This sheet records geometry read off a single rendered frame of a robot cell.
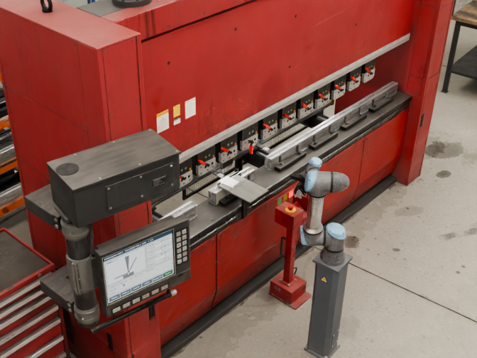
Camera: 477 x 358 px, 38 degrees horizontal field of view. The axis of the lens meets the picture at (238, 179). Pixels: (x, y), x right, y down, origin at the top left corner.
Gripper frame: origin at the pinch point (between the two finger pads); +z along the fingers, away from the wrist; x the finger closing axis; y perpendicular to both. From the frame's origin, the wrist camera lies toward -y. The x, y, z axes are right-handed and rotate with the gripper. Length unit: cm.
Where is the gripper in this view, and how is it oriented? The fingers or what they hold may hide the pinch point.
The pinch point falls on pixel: (295, 194)
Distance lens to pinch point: 448.9
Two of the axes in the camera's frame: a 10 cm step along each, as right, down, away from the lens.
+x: 6.6, -4.0, 6.3
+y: 7.0, 6.4, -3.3
